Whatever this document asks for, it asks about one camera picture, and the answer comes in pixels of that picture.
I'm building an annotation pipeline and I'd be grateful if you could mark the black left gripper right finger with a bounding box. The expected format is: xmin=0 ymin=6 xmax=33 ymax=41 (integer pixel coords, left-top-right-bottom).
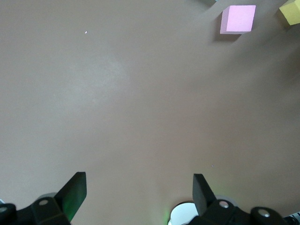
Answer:
xmin=188 ymin=173 xmax=288 ymax=225

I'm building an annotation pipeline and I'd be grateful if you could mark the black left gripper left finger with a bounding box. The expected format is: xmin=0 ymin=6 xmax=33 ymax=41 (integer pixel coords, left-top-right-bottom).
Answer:
xmin=0 ymin=172 xmax=88 ymax=225

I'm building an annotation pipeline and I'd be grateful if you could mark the pink foam cube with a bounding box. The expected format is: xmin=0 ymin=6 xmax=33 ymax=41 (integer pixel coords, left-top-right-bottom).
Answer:
xmin=219 ymin=5 xmax=256 ymax=35

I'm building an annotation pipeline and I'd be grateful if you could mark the yellow foam cube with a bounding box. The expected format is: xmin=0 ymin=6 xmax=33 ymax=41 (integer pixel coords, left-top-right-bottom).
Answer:
xmin=278 ymin=0 xmax=300 ymax=26

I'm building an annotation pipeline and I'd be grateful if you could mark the brown paper table cover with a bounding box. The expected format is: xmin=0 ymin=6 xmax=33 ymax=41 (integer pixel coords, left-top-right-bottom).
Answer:
xmin=0 ymin=0 xmax=300 ymax=225

